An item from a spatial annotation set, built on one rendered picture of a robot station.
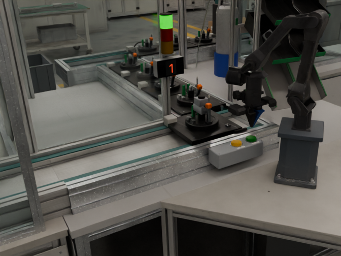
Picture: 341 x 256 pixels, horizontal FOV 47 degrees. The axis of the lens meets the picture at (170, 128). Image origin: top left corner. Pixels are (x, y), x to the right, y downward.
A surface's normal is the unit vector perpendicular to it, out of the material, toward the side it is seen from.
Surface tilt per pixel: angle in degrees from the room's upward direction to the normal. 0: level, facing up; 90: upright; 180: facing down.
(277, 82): 45
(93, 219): 0
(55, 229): 0
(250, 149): 90
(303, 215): 0
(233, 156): 90
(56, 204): 90
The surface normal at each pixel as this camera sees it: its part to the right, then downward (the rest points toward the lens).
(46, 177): -0.04, -0.91
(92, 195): 0.48, 0.35
